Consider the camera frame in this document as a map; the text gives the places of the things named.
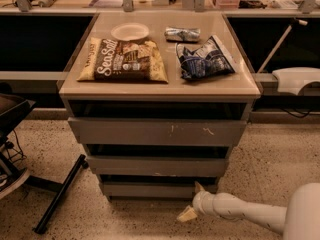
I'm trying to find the black and white sneaker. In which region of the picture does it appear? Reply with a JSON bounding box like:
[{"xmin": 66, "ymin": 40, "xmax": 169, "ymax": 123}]
[{"xmin": 0, "ymin": 168, "xmax": 30, "ymax": 199}]

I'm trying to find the black cable on floor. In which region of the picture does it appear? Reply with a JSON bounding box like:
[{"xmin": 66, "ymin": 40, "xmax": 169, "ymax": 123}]
[{"xmin": 4, "ymin": 129, "xmax": 28, "ymax": 164}]

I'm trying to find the grey drawer cabinet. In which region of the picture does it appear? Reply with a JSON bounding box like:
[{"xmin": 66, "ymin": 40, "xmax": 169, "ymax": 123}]
[{"xmin": 60, "ymin": 11, "xmax": 260, "ymax": 191}]

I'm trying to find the grey drawer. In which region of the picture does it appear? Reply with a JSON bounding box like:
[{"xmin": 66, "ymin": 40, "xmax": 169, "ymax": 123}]
[
  {"xmin": 87, "ymin": 156, "xmax": 228, "ymax": 177},
  {"xmin": 68, "ymin": 117, "xmax": 246, "ymax": 146},
  {"xmin": 99, "ymin": 181, "xmax": 220, "ymax": 200}
]

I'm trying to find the crushed silver can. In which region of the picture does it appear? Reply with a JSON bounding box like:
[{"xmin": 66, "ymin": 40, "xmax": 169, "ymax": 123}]
[{"xmin": 164, "ymin": 27, "xmax": 201, "ymax": 43}]

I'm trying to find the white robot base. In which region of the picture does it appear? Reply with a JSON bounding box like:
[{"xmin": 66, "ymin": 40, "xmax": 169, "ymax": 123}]
[{"xmin": 272, "ymin": 67, "xmax": 320, "ymax": 95}]

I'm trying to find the blue crumpled chip bag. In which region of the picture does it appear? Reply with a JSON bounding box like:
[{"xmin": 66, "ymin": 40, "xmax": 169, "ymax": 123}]
[{"xmin": 175, "ymin": 35, "xmax": 235, "ymax": 81}]

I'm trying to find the grey top drawer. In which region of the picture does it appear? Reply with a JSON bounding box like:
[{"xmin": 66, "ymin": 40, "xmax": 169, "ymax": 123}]
[{"xmin": 68, "ymin": 117, "xmax": 246, "ymax": 146}]

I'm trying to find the white paper plate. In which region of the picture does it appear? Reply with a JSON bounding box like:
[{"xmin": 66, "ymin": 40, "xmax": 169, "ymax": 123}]
[{"xmin": 111, "ymin": 23, "xmax": 149, "ymax": 41}]

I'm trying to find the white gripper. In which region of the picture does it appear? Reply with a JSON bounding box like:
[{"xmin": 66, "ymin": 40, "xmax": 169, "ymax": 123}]
[{"xmin": 177, "ymin": 181, "xmax": 220, "ymax": 223}]

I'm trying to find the white rod with black tip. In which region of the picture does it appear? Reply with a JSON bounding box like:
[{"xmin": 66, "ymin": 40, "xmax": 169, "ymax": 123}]
[{"xmin": 257, "ymin": 18, "xmax": 308, "ymax": 73}]

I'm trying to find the black stand with legs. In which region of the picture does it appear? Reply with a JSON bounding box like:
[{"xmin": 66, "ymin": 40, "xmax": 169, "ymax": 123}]
[{"xmin": 0, "ymin": 82, "xmax": 90, "ymax": 235}]

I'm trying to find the grey bottom drawer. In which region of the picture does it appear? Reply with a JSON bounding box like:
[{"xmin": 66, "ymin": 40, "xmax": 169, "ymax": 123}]
[{"xmin": 99, "ymin": 181, "xmax": 220, "ymax": 200}]

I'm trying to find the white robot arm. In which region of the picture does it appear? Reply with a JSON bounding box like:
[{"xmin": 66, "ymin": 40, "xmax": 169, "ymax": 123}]
[{"xmin": 177, "ymin": 182, "xmax": 320, "ymax": 240}]

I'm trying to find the grey middle drawer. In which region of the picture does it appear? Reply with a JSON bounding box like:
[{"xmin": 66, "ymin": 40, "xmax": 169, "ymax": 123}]
[{"xmin": 87, "ymin": 156, "xmax": 228, "ymax": 177}]

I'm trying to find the brown sea salt chip bag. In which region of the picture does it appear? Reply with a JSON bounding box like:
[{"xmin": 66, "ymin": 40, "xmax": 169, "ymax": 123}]
[{"xmin": 78, "ymin": 37, "xmax": 168, "ymax": 83}]

